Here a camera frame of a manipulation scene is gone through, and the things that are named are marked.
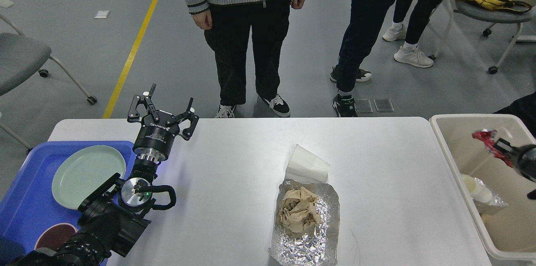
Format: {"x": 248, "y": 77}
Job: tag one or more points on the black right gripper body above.
{"x": 524, "y": 161}

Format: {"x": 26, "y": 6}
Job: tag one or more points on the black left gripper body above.
{"x": 155, "y": 140}

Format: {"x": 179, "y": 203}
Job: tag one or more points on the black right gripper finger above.
{"x": 505, "y": 151}

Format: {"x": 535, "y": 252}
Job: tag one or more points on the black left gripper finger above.
{"x": 183, "y": 124}
{"x": 152, "y": 114}

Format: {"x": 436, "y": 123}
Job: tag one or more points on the red foil wrapper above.
{"x": 487, "y": 136}

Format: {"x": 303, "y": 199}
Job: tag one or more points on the green plate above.
{"x": 83, "y": 172}

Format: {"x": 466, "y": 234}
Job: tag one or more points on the aluminium foil sheet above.
{"x": 318, "y": 248}

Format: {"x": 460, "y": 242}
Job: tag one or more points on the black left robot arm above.
{"x": 113, "y": 213}

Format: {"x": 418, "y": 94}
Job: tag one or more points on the beige plastic bin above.
{"x": 509, "y": 234}

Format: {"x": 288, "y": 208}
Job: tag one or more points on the person in black trousers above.
{"x": 228, "y": 26}

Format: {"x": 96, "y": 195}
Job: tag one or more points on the grey chair left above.
{"x": 21, "y": 57}

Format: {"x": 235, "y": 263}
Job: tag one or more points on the grey chair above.
{"x": 490, "y": 10}
{"x": 21, "y": 57}

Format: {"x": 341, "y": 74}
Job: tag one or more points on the blue plastic tray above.
{"x": 29, "y": 208}

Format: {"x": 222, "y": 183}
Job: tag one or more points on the grey chair right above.
{"x": 490, "y": 10}

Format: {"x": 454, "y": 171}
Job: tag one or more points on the crumpled brown paper on foil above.
{"x": 298, "y": 214}

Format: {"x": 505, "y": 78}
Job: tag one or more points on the person with white sneakers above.
{"x": 409, "y": 21}

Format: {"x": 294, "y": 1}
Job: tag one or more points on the person in dark jeans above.
{"x": 366, "y": 20}

